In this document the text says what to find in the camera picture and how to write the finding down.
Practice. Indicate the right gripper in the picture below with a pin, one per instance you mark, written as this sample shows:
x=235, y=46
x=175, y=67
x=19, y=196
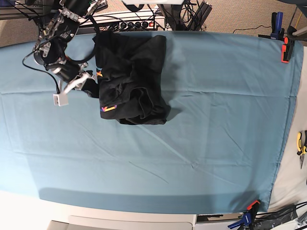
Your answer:
x=74, y=75

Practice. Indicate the black T-shirt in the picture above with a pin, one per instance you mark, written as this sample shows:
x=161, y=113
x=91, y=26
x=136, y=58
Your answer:
x=128, y=84

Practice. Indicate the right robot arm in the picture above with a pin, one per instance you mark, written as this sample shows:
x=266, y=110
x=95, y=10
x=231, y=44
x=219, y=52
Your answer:
x=49, y=51

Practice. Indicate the black power strip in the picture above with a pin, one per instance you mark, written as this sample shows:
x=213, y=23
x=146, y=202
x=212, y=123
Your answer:
x=135, y=26

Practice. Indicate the blue table cloth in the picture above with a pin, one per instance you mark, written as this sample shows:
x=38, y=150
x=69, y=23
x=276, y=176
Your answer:
x=232, y=101

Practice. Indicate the blue black clamp top right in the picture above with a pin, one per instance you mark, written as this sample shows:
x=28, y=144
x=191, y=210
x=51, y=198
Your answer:
x=276, y=25

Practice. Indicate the orange black clamp top right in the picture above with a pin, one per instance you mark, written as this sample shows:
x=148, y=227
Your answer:
x=287, y=49

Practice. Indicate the blue orange clamp bottom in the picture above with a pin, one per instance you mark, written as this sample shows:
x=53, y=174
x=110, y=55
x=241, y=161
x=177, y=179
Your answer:
x=247, y=220

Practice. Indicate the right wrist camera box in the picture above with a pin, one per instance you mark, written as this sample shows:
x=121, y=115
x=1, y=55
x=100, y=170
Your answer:
x=60, y=99

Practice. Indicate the yellow handled pliers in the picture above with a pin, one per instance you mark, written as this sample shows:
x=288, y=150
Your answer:
x=301, y=143

